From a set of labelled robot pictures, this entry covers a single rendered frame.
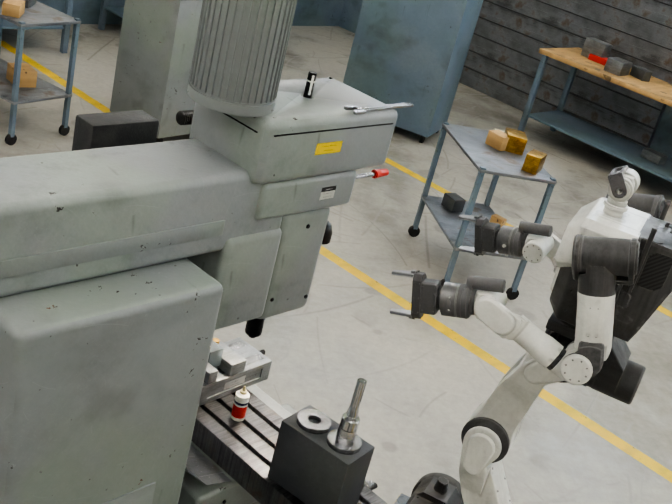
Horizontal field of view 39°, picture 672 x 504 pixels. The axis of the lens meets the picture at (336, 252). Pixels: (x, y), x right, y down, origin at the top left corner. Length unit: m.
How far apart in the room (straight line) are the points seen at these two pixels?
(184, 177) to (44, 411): 0.56
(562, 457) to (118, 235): 3.24
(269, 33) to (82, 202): 0.53
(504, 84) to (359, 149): 8.49
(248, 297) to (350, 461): 0.48
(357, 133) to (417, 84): 6.17
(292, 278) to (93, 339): 0.71
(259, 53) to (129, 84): 5.20
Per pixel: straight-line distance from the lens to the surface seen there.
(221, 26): 2.09
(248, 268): 2.31
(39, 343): 1.87
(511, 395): 2.78
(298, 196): 2.32
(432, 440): 4.61
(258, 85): 2.11
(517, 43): 10.78
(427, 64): 8.47
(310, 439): 2.46
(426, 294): 2.47
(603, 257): 2.35
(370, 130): 2.40
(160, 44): 6.97
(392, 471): 4.33
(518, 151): 6.18
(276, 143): 2.17
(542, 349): 2.44
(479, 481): 2.91
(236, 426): 2.76
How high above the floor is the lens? 2.55
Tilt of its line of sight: 25 degrees down
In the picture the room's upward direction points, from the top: 15 degrees clockwise
